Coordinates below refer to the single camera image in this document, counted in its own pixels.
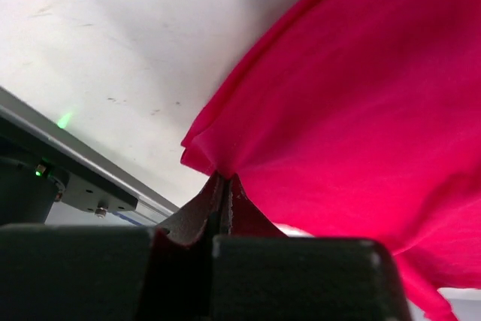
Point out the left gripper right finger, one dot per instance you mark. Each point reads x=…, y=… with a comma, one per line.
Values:
x=259, y=273

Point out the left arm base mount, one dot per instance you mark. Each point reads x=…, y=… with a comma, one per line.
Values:
x=36, y=174

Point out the aluminium table frame rail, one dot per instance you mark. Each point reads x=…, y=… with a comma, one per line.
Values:
x=152, y=208

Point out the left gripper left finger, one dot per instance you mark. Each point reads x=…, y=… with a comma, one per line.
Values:
x=161, y=272

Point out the red t-shirt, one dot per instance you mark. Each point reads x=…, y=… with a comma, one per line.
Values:
x=361, y=118

